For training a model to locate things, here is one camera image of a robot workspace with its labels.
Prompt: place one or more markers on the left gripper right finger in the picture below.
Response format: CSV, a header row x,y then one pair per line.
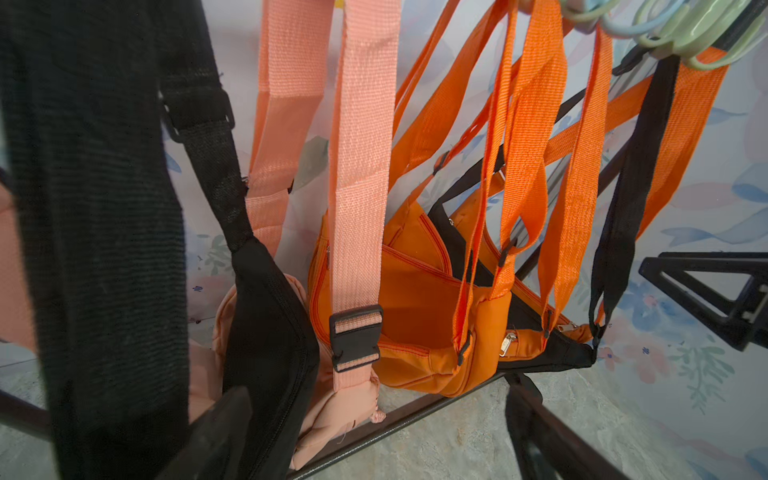
x,y
545,447

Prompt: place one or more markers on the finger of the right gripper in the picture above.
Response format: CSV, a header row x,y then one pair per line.
x,y
740,321

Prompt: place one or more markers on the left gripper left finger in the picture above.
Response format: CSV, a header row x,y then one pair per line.
x,y
216,441

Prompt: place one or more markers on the black strap bag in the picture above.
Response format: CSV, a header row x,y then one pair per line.
x,y
638,161

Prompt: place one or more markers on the orange bag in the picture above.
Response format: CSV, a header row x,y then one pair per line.
x,y
453,317
699,91
551,181

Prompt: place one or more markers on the pink bag with buckle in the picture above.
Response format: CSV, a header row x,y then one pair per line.
x,y
302,396

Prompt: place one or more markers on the pink bag far left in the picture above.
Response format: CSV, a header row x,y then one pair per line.
x,y
17,315

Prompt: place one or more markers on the blue plastic hook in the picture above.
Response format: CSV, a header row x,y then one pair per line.
x,y
587,16

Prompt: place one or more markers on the black metal clothes rack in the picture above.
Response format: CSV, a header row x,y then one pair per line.
x,y
430,157

